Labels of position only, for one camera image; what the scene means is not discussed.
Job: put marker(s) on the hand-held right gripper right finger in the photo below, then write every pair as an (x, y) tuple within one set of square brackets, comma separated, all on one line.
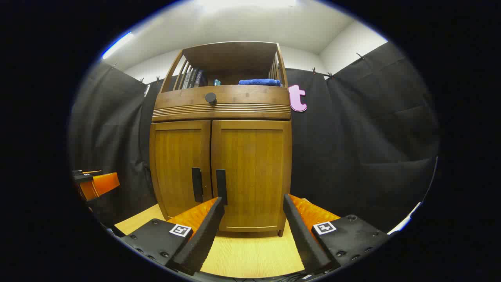
[(305, 239)]

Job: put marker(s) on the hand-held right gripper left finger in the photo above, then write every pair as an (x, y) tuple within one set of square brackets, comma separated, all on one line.
[(203, 239)]

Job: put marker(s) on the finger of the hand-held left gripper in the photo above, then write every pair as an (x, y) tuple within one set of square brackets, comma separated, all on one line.
[(101, 184)]

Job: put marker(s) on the wooden shoe cabinet door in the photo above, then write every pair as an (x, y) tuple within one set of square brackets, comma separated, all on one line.
[(254, 164), (176, 164)]

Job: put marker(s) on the wooden double-door shoe cabinet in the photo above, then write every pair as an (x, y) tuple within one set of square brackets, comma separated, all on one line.
[(235, 113)]

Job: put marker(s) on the black backdrop cloth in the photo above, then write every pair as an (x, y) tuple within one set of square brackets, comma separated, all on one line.
[(352, 149)]

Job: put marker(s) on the grey book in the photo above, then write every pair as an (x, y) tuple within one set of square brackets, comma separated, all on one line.
[(186, 80)]

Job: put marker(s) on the black round drawer knob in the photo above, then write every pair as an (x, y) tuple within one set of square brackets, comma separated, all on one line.
[(210, 98)]

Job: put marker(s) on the dark book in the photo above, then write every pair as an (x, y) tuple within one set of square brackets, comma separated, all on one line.
[(192, 78)]

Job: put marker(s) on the blue book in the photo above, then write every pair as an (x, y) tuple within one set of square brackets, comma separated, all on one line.
[(199, 78)]

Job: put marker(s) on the blue folded cloth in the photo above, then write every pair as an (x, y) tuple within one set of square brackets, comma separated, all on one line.
[(258, 82)]

